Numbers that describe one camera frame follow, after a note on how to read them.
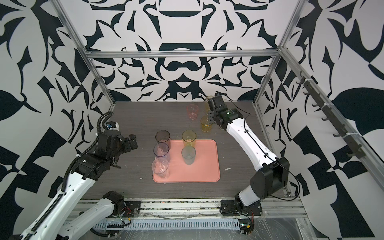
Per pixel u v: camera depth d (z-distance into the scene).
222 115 0.55
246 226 0.71
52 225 0.39
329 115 0.55
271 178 0.42
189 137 0.85
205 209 0.76
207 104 0.64
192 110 1.11
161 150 0.87
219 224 0.71
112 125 0.62
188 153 0.89
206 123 0.99
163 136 0.85
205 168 0.86
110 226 0.73
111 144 0.53
